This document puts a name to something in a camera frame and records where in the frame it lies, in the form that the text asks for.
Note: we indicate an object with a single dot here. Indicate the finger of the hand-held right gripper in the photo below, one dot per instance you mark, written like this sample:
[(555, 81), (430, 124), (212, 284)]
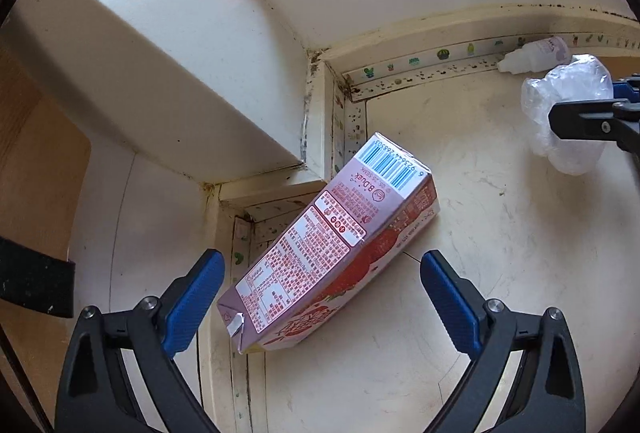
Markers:
[(585, 120), (627, 88)]

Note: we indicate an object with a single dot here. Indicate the pink milk carton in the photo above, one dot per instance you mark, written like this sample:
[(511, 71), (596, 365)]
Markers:
[(310, 253)]

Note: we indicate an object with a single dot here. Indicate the wooden cutting board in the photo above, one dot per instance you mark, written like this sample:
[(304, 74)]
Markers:
[(30, 163)]

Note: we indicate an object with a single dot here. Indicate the small white dropper bottle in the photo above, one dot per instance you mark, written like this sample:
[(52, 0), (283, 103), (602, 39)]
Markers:
[(540, 53)]

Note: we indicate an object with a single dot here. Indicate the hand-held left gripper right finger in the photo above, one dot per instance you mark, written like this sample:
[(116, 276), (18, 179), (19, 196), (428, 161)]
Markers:
[(452, 303)]

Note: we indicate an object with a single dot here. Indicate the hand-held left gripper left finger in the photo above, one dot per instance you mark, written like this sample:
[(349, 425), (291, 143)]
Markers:
[(192, 303)]

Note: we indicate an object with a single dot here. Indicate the clear plastic bag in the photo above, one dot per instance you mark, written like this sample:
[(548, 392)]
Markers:
[(565, 83)]

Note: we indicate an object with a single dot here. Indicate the black board holder bracket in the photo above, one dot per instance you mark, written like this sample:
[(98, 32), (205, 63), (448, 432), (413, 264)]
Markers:
[(35, 278)]

